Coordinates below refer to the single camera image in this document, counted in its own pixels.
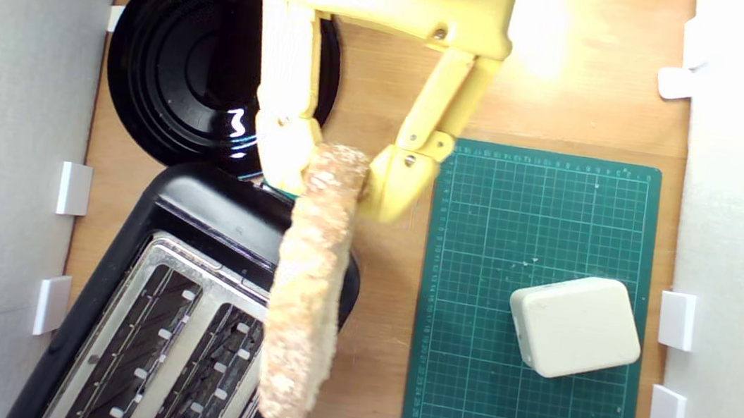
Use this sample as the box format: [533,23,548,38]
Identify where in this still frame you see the brown bread slice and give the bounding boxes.
[252,138,374,418]

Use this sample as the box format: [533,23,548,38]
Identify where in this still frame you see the black two-slot toaster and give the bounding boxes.
[6,141,374,418]

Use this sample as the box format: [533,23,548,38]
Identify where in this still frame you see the black round plate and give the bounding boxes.
[95,0,350,188]

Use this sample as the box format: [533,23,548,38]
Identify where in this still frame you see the green cutting mat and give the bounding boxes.
[401,136,667,418]

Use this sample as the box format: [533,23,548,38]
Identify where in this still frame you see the white rounded block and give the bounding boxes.
[500,266,650,390]

